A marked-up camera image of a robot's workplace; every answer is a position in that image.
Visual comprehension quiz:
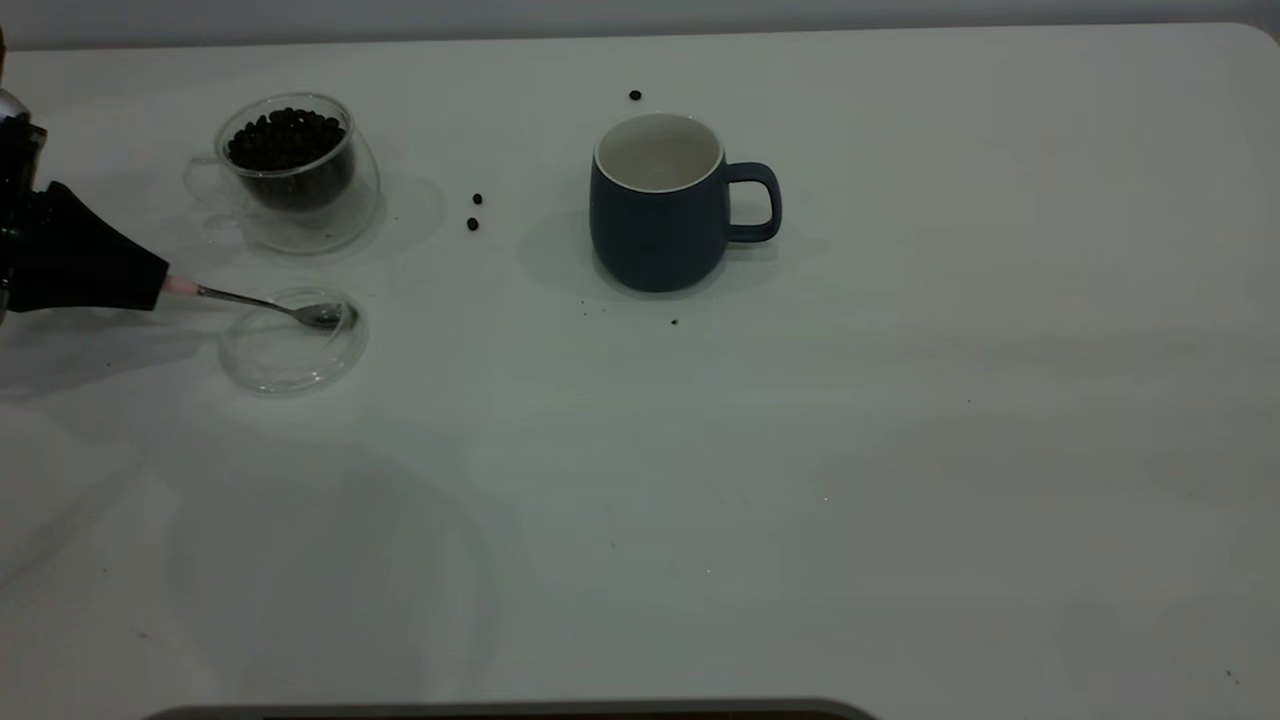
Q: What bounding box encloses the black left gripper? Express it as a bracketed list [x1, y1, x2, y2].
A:
[0, 120, 171, 314]

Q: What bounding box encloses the dark grey ceramic mug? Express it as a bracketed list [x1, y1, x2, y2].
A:
[588, 112, 783, 294]

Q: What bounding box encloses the clear round glass dish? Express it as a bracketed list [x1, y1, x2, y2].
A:
[218, 287, 369, 395]

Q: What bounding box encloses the clear glass cup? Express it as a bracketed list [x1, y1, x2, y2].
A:
[183, 93, 383, 255]

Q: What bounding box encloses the roasted coffee beans heap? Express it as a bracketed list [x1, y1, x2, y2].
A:
[227, 107, 356, 211]

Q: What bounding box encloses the pink handled metal spoon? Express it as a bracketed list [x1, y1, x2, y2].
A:
[160, 275, 358, 331]

